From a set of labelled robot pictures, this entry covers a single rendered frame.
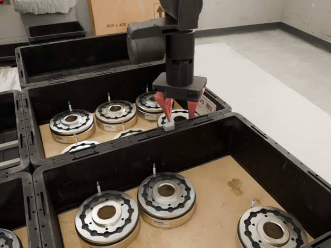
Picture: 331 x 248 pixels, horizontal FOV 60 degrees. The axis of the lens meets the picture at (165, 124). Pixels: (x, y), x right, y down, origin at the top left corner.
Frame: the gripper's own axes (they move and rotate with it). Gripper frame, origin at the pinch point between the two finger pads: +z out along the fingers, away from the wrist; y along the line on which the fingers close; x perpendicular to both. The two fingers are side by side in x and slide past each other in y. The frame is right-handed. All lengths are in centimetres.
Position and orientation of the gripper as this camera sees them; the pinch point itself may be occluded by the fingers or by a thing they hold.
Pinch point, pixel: (180, 117)
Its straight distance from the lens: 64.7
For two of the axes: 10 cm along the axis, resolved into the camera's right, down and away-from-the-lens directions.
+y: 9.4, 1.6, -2.9
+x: 3.3, -5.3, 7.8
